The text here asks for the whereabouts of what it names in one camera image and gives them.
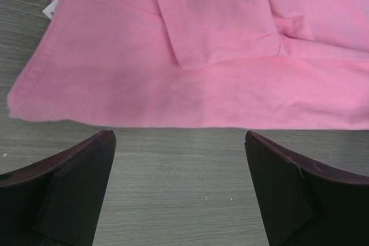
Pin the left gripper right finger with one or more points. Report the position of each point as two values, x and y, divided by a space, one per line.
303 201

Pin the pink t shirt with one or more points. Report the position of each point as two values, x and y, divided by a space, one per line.
260 64

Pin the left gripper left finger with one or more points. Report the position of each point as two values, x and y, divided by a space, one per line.
58 200

